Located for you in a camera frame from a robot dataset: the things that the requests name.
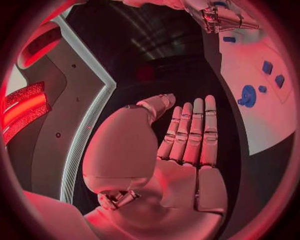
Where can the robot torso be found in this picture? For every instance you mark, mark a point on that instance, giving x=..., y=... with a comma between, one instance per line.
x=58, y=90

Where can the small blue block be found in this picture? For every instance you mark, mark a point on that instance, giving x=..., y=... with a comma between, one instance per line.
x=262, y=88

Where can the blue gear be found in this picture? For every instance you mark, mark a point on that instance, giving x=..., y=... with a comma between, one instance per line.
x=248, y=96

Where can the white task board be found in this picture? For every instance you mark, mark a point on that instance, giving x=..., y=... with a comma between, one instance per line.
x=262, y=120

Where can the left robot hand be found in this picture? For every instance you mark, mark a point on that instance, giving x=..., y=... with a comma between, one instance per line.
x=178, y=187

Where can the blue peg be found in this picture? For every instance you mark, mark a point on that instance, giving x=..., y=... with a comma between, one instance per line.
x=228, y=39

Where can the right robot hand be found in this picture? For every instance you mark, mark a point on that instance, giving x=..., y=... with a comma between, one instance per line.
x=225, y=20

